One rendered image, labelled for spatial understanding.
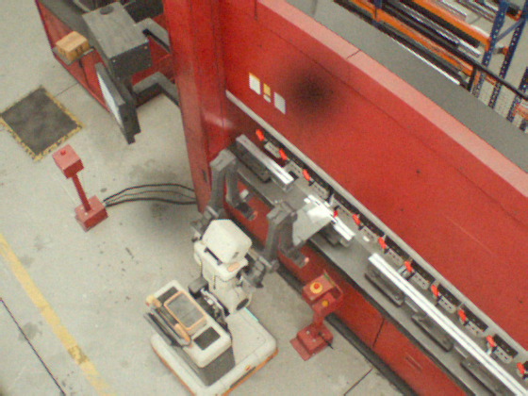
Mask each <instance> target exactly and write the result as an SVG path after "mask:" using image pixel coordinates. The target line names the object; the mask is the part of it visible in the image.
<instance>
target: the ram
mask: <svg viewBox="0 0 528 396"><path fill-rule="evenodd" d="M218 3H219V12H220V20H221V29H222V31H221V37H222V46H223V63H224V72H225V80H224V81H225V88H226V90H227V91H229V92H230V93H231V94H232V95H233V96H234V97H236V98H237V99H238V100H239V101H240V102H242V103H243V104H244V105H245V106H246V107H247V108H249V109H251V110H252V111H253V112H254V113H255V114H256V115H257V116H258V117H260V118H261V119H262V120H263V121H264V122H265V123H267V124H268V125H269V126H270V127H272V128H273V129H274V130H275V131H276V132H277V133H279V134H280V135H281V136H282V137H283V138H285V139H286V140H287V141H288V142H289V143H291V144H292V145H293V146H294V147H295V148H296V149H298V150H299V151H300V152H301V153H302V154H304V155H305V156H306V157H307V158H308V159H310V160H311V161H312V162H313V163H314V164H316V165H317V166H318V167H319V168H320V169H321V170H323V171H324V173H325V174H326V175H328V176H329V177H330V178H331V179H332V180H333V181H335V182H336V183H337V184H338V185H339V186H340V187H342V188H343V189H344V190H345V191H347V192H348V193H349V194H350V195H351V196H352V197H354V198H355V199H356V200H357V202H358V203H360V204H361V205H362V206H364V207H365V208H366V209H367V210H368V211H370V212H371V213H372V214H373V216H374V217H376V218H377V219H378V220H379V221H380V222H381V223H383V224H384V225H385V227H387V228H388V229H389V230H390V231H391V232H394V234H395V235H396V236H397V237H399V238H400V239H401V240H402V241H403V242H404V243H405V244H406V245H407V246H408V247H409V246H410V248H411V249H412V250H413V251H414V252H416V254H417V255H418V256H419V257H422V259H423V260H424V261H426V262H427V263H428V265H429V266H430V267H431V266H432V267H433V268H434V270H435V271H437V272H438V274H440V275H442V276H443V278H444V279H445V280H446V281H448V282H449V283H450V284H451V285H453V287H454V288H456V289H457V290H458V291H459V292H460V293H462V294H463V295H464V296H465V298H466V299H469V301H470V302H471V303H473V304H474V305H475V306H476V307H477V308H478V309H479V310H481V312H483V313H484V314H485V315H486V316H488V318H489V319H490V320H492V321H493V322H494V323H495V324H497V325H498V326H499V328H500V329H503V331H504V332H505V333H506V334H507V335H508V336H509V337H510V338H512V339H513V340H514V341H515V342H516V343H518V345H519V346H520V347H522V348H523V349H524V351H525V352H528V227H527V225H525V224H524V223H523V222H522V221H520V220H519V219H517V218H516V217H515V216H514V215H513V214H511V212H508V211H507V210H506V209H505V208H504V207H503V206H502V205H500V204H499V203H497V202H496V201H495V200H494V199H493V198H491V197H490V196H489V195H488V194H487V193H486V192H485V191H484V190H481V189H480V188H479V187H477V185H476V184H474V183H473V182H471V180H470V179H468V178H467V177H466V176H465V175H463V174H462V173H461V172H460V171H458V170H457V169H456V168H455V167H454V166H453V165H451V164H450V162H448V161H447V160H445V159H444V158H443V157H442V156H441V155H439V154H438V153H436V151H435V150H433V149H431V148H429V147H428V145H426V144H425V143H423V142H422V141H421V140H420V139H419V138H417V137H416V136H414V135H413V134H412V133H410V132H409V130H407V129H406V128H404V127H403V126H402V125H400V124H399V123H398V122H397V121H395V120H394V119H393V118H391V117H390V116H389V115H387V114H386V113H385V112H384V111H383V110H382V109H381V108H379V107H378V106H376V105H375V104H374V103H372V102H371V101H370V100H368V99H367V98H365V97H364V96H363V95H361V93H360V92H358V91H356V90H355V89H354V88H352V87H351V86H350V85H348V84H347V83H345V82H344V81H343V80H341V79H340V78H339V77H337V76H336V75H334V74H333V73H331V72H330V71H328V70H326V69H324V68H323V66H321V64H320V63H318V62H317V61H316V60H314V59H313V58H311V57H310V56H308V55H307V54H306V53H304V52H303V51H300V50H299V49H297V48H296V47H295V46H293V45H292V44H290V43H289V42H288V41H286V40H285V39H282V38H280V37H279V36H278V35H276V34H275V32H273V31H272V30H270V29H269V28H267V27H266V26H265V25H263V24H261V23H260V22H257V21H256V20H255V19H253V18H252V17H250V16H249V15H247V14H246V13H245V12H243V11H242V10H240V9H239V8H236V7H235V6H233V5H232V4H230V3H229V2H227V1H226V0H218ZM249 73H251V74H252V75H253V76H255V77H256V78H257V79H258V80H259V92H260V94H259V93H257V92H256V91H255V90H254V89H252V88H251V87H250V75H249ZM264 84H265V85H267V86H268V87H270V96H269V95H268V94H267V93H265V92H264ZM274 92H276V93H277V94H278V95H280V96H281V97H282V98H283V99H285V114H284V113H282V112H281V111H280V110H279V109H278V108H276V107H275V106H274ZM264 94H266V95H267V96H268V97H269V98H270V102H269V101H267V100H266V99H265V98H264ZM226 97H228V98H229V99H230V100H231V101H232V102H233V103H235V104H236V105H237V106H238V107H239V108H241V109H242V110H243V111H245V112H246V113H248V114H249V115H250V116H251V117H252V118H253V119H255V120H256V121H257V122H258V123H259V124H261V125H262V126H263V127H264V128H265V129H267V130H268V131H269V132H270V133H271V134H272V135H274V136H275V137H276V138H277V139H278V140H280V141H281V142H282V143H283V144H284V145H285V146H287V147H288V148H289V149H290V151H291V152H293V153H294V154H295V155H296V156H297V157H299V158H300V159H301V160H302V161H303V162H305V163H307V164H308V165H309V166H310V167H311V168H312V169H314V170H315V171H316V172H317V173H318V174H319V175H320V176H321V178H322V179H323V180H324V181H326V182H327V183H328V184H329V185H330V186H331V187H333V188H334V189H335V190H336V191H337V192H339V193H340V194H341V195H342V196H343V197H344V198H346V199H347V200H348V201H349V202H350V203H351V204H353V205H354V206H356V208H358V209H359V210H360V211H361V212H362V213H364V214H365V215H366V216H367V217H368V218H369V219H371V220H372V222H373V223H374V224H376V225H377V226H378V227H379V228H380V229H381V230H383V231H384V233H385V234H386V235H387V236H390V237H391V238H392V240H394V241H395V242H396V243H397V244H398V245H399V246H401V248H402V249H403V250H405V251H407V252H408V254H409V255H410V256H412V257H413V258H414V260H415V261H418V262H419V263H420V264H421V266H422V267H423V268H424V269H425V270H427V271H428V272H429V273H431V275H432V276H433V277H435V278H436V279H437V281H438V282H440V283H441V285H443V286H444V287H446V289H447V290H450V291H451V293H452V294H453V295H454V296H455V297H457V298H458V299H459V301H461V302H463V304H464V305H466V306H467V307H468V308H469V309H470V310H471V311H472V312H473V313H475V315H477V316H478V317H479V318H480V319H481V320H483V322H485V323H486V324H487V325H488V326H489V327H490V328H491V329H493V331H494V332H496V333H497V334H498V335H499V336H500V337H501V338H503V339H504V341H506V342H507V343H508V344H509V345H511V346H512V348H514V349H515V350H516V351H517V352H518V353H520V355H522V356H523V357H524V358H526V359H527V361H528V356H526V355H525V354H524V353H523V352H521V351H520V349H518V348H517V347H516V346H515V345H514V344H513V343H511V342H510V341H509V339H507V338H505V336H504V335H502V334H501V333H500V332H499V331H498V330H497V329H495V328H494V326H492V325H491V324H490V323H489V322H487V321H486V320H485V319H484V317H483V316H480V314H479V313H478V312H477V311H475V310H474V309H473V308H472V306H469V305H468V303H467V302H465V301H464V300H463V299H462V298H461V297H460V296H459V295H457V294H456V293H455V292H454V291H453V290H452V289H451V288H449V287H448V286H447V284H446V283H443V282H442V280H441V279H440V278H438V277H437V275H435V274H434V273H432V271H431V270H430V269H429V268H428V269H427V267H426V266H425V265H424V264H422V263H421V261H420V260H419V259H416V258H415V256H414V255H413V254H411V253H410V252H409V250H408V249H407V248H404V247H403V245H402V244H401V243H400V242H399V241H398V240H396V239H395V238H394V237H393V236H392V235H391V234H389V233H388V232H387V231H386V230H385V229H384V228H383V227H382V226H381V225H380V224H379V223H377V222H376V221H375V220H374V219H373V218H372V217H371V216H370V215H369V214H368V213H367V212H365V211H364V210H363V209H362V208H361V207H360V206H358V205H357V204H356V203H355V202H353V201H352V200H351V199H350V198H349V197H347V196H346V195H345V194H344V193H343V192H342V191H340V190H339V189H338V188H337V187H336V186H334V185H333V184H332V183H331V182H330V181H329V180H327V179H326V178H325V177H324V176H323V175H322V174H321V173H320V172H319V171H318V170H317V169H315V168H314V167H313V166H312V165H311V164H310V163H308V162H307V161H306V160H305V159H304V158H303V157H301V156H300V155H299V154H298V153H296V152H295V151H294V150H293V149H292V148H291V147H289V146H288V145H287V144H286V143H285V142H284V141H282V140H281V139H280V138H279V137H278V136H276V135H275V134H274V133H273V132H272V131H271V130H270V129H269V128H268V127H267V126H266V125H264V124H263V123H262V122H261V121H260V120H258V119H257V118H256V117H255V116H254V115H253V114H251V113H250V112H249V111H248V110H246V109H244V108H243V107H242V106H241V105H239V104H238V103H237V102H236V101H235V100H234V99H232V98H231V97H230V96H229V95H228V94H226Z"/></svg>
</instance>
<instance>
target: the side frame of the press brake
mask: <svg viewBox="0 0 528 396"><path fill-rule="evenodd" d="M162 5H163V8H164V12H165V22H166V26H167V30H168V39H169V44H170V47H171V51H170V53H171V57H172V62H173V75H174V79H175V84H176V89H177V93H178V94H177V98H178V104H179V108H180V112H181V117H182V123H183V132H184V137H185V143H186V147H187V152H188V157H189V163H190V171H191V177H192V182H193V186H194V191H195V197H196V202H197V206H198V211H199V213H201V214H202V215H203V214H204V213H205V209H206V206H207V202H208V201H210V200H211V192H212V168H211V167H210V162H212V161H213V160H214V159H215V158H216V157H217V156H218V155H219V152H221V151H222V150H223V149H225V148H226V147H228V146H229V145H231V144H232V143H234V142H235V141H237V140H236V138H238V137H240V136H241V135H242V134H243V135H244V136H245V137H246V138H247V139H248V140H250V141H251V142H252V143H253V144H254V145H255V146H256V147H258V148H259V149H260V150H261V151H262V152H263V153H264V154H266V155H267V156H268V157H269V158H270V159H271V160H272V161H274V162H275V163H276V164H277V165H278V166H279V167H280V168H283V167H284V166H286V165H285V164H284V163H285V160H283V159H282V158H281V157H276V156H275V155H274V154H272V153H271V152H270V151H269V150H268V149H267V148H266V147H265V146H263V145H262V143H263V142H262V140H260V139H259V137H258V135H257V134H256V131H257V130H259V131H260V133H261V134H262V136H263V126H262V125H261V124H259V123H258V122H257V121H256V120H255V119H253V118H252V117H251V116H250V115H249V114H248V113H246V112H245V111H243V110H242V109H241V108H239V107H238V106H237V105H236V104H235V103H233V102H232V101H231V100H230V99H229V98H228V97H226V88H225V81H224V80H225V72H224V63H223V46H222V37H221V31H222V29H221V20H220V12H219V3H218V0H163V2H162ZM223 209H224V210H225V212H226V214H227V216H226V218H225V219H226V220H230V219H231V218H233V217H234V215H233V214H232V213H231V211H230V209H229V207H228V206H227V204H226V202H225V196H224V188H223Z"/></svg>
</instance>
